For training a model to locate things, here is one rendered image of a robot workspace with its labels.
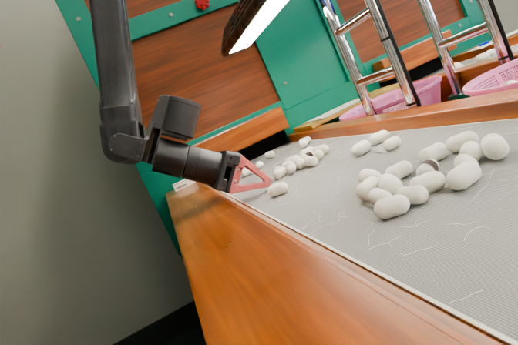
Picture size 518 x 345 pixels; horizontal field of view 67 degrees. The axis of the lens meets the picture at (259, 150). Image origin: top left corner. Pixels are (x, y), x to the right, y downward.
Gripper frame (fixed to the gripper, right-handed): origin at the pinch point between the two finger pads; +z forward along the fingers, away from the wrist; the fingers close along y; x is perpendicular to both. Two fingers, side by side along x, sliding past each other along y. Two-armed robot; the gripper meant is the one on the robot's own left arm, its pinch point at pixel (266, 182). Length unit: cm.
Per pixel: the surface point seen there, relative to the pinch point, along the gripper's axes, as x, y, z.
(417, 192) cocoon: -2.0, -36.5, 3.0
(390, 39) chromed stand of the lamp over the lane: -30.6, -3.9, 15.3
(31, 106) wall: -9, 139, -80
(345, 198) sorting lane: -0.2, -24.2, 2.8
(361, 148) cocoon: -8.9, -9.7, 11.2
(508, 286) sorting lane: 2.7, -49.8, -0.5
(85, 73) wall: -31, 138, -61
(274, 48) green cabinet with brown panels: -42, 52, 7
